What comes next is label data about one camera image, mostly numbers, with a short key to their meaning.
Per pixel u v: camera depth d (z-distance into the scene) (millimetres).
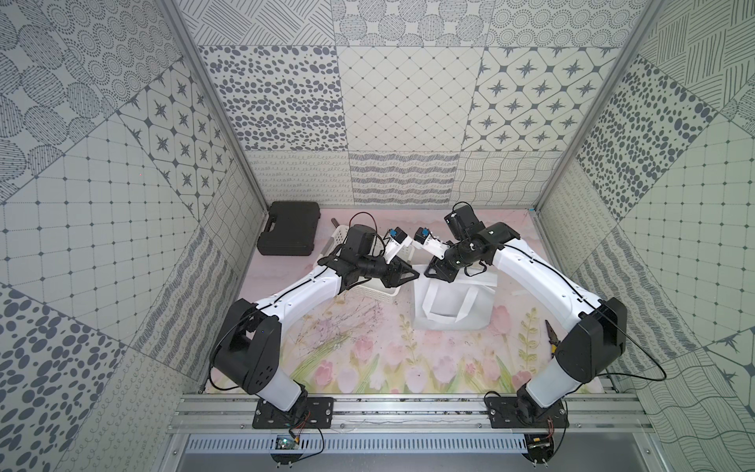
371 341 863
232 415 760
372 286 879
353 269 645
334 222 1160
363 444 701
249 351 435
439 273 704
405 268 759
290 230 1080
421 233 715
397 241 717
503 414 733
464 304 763
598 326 419
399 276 728
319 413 734
